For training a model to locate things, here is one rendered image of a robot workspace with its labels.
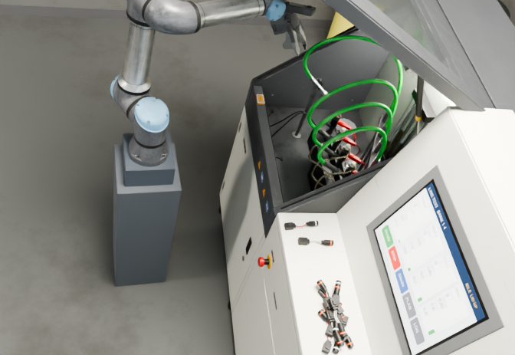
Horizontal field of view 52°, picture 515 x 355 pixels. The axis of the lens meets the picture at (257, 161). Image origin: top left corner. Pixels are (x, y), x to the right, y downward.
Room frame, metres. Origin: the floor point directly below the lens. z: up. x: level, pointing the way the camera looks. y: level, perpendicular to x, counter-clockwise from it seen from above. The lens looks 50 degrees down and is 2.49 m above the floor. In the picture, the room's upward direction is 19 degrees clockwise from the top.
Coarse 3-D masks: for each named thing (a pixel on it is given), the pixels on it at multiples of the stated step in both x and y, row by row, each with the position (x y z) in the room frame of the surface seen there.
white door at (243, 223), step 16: (240, 128) 1.71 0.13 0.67; (240, 144) 1.65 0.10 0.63; (240, 160) 1.58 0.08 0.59; (240, 176) 1.52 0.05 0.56; (224, 192) 1.67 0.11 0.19; (240, 192) 1.46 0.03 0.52; (256, 192) 1.30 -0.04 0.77; (224, 208) 1.60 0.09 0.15; (240, 208) 1.41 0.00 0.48; (256, 208) 1.26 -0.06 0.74; (224, 224) 1.54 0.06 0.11; (240, 224) 1.35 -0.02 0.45; (256, 224) 1.20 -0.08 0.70; (240, 240) 1.29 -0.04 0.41; (256, 240) 1.15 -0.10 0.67; (240, 256) 1.23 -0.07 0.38; (240, 272) 1.17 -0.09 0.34
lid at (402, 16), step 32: (352, 0) 1.06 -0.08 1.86; (384, 0) 1.36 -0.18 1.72; (416, 0) 1.68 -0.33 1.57; (384, 32) 1.10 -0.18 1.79; (416, 32) 1.37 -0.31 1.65; (448, 32) 1.63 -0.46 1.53; (416, 64) 1.15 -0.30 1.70; (448, 64) 1.39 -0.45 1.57; (448, 96) 1.20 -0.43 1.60; (480, 96) 1.34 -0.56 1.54
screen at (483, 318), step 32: (416, 192) 1.06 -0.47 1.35; (448, 192) 1.01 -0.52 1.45; (384, 224) 1.03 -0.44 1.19; (416, 224) 0.98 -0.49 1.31; (448, 224) 0.93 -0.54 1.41; (384, 256) 0.94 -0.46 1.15; (416, 256) 0.90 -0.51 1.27; (448, 256) 0.86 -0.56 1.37; (384, 288) 0.86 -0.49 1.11; (416, 288) 0.82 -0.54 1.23; (448, 288) 0.78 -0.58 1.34; (480, 288) 0.75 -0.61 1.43; (416, 320) 0.74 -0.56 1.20; (448, 320) 0.71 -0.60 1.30; (480, 320) 0.69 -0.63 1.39; (416, 352) 0.67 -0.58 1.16; (448, 352) 0.65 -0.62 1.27
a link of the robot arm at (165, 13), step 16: (160, 0) 1.26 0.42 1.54; (176, 0) 1.29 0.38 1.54; (224, 0) 1.42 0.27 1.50; (240, 0) 1.45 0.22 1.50; (256, 0) 1.49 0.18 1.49; (272, 0) 1.54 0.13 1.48; (144, 16) 1.24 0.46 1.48; (160, 16) 1.23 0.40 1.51; (176, 16) 1.25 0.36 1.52; (192, 16) 1.28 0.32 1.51; (208, 16) 1.33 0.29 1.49; (224, 16) 1.37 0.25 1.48; (240, 16) 1.42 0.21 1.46; (256, 16) 1.49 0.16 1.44; (272, 16) 1.51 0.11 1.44; (176, 32) 1.24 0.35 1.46; (192, 32) 1.28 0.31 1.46
